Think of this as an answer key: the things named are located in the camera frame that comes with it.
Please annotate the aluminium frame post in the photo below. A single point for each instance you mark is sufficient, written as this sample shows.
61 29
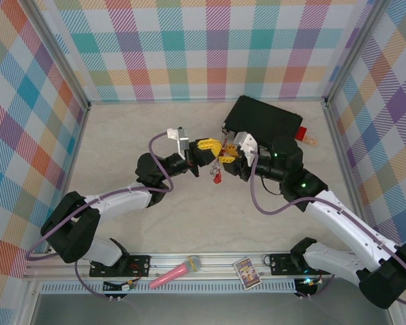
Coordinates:
354 50
59 54

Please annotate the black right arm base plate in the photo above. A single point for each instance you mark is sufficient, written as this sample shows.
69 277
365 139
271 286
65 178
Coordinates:
281 264

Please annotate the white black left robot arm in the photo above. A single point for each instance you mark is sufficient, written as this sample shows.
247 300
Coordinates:
122 201

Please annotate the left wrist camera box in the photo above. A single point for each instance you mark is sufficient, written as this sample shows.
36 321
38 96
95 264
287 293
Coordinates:
181 140

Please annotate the pink toy microphone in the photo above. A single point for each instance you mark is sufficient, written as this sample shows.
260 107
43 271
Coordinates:
172 272

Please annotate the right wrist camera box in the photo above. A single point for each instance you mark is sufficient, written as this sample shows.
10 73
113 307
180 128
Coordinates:
248 145

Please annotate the grey metal panel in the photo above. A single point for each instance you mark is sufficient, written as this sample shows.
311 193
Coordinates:
206 309

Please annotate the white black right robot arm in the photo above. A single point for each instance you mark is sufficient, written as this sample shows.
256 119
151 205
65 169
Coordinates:
341 220

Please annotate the red lighter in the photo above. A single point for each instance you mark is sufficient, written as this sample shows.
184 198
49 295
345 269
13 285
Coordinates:
310 141

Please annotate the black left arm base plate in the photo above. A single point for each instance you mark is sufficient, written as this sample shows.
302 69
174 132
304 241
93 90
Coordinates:
138 264

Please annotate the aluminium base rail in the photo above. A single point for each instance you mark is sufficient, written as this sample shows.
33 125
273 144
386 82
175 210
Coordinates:
223 262

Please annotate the red toy building brick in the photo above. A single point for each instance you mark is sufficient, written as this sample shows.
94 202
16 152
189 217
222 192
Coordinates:
301 133

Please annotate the aluminium side rail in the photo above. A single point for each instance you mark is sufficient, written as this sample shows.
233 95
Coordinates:
78 142
336 135

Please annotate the small picture card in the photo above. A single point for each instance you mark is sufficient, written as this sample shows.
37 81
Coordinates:
247 272

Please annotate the black ribbed briefcase chrome fittings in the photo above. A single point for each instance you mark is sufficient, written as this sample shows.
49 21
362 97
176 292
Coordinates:
264 115

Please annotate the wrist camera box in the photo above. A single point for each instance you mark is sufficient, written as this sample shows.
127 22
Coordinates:
181 140
248 145

